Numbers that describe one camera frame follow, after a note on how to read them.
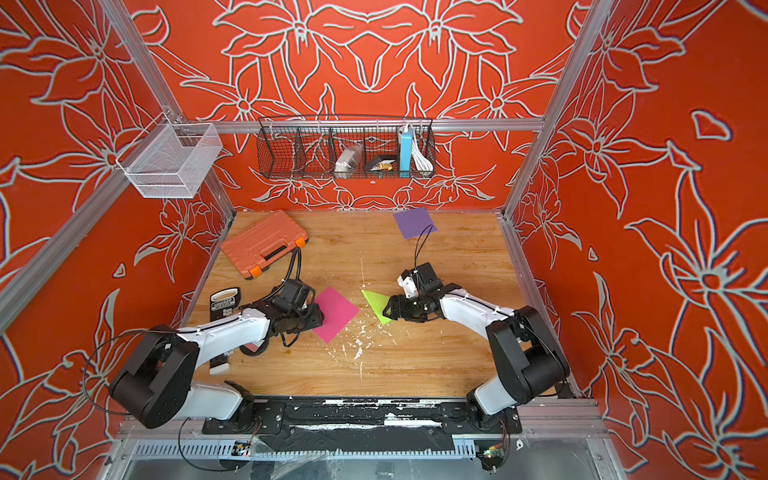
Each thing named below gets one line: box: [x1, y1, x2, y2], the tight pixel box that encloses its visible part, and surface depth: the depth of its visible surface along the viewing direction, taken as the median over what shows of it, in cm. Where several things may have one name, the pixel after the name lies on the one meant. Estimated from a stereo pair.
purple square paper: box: [393, 207, 438, 240], surface depth 121 cm
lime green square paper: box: [361, 289, 392, 325], surface depth 97 cm
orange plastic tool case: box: [221, 210, 309, 279], surface depth 106 cm
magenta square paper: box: [313, 286, 360, 345], surface depth 94 cm
